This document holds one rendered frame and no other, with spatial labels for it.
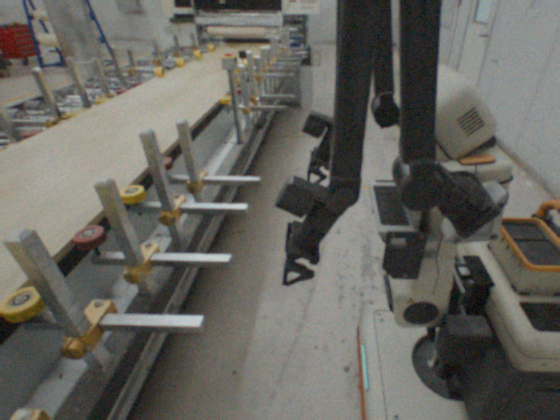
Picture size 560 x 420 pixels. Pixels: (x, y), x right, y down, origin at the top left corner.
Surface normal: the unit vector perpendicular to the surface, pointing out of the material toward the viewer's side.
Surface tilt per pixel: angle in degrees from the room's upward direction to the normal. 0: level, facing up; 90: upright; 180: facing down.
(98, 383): 0
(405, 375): 0
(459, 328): 0
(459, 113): 90
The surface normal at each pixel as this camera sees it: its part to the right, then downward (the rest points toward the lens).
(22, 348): 1.00, 0.02
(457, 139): -0.02, 0.55
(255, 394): 0.01, -0.84
